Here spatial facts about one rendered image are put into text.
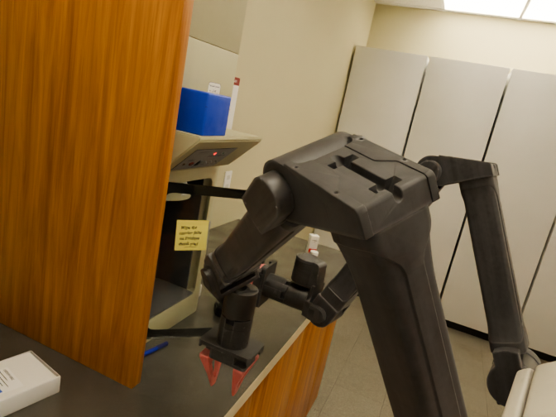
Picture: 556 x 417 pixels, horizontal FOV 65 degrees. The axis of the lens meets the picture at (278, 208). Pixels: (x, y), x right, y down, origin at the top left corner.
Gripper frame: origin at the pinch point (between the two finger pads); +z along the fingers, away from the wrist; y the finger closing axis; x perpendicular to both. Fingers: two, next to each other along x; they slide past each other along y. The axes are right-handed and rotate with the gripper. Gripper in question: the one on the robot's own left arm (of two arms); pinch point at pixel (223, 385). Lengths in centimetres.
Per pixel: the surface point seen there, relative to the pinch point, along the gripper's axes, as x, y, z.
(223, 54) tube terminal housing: -38, 33, -60
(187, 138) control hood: -13.9, 24.2, -40.4
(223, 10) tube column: -35, 33, -70
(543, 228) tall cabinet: -325, -106, 4
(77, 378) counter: -1.8, 35.6, 15.6
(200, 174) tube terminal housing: -36, 33, -29
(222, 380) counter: -21.4, 9.5, 15.7
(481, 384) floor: -251, -87, 110
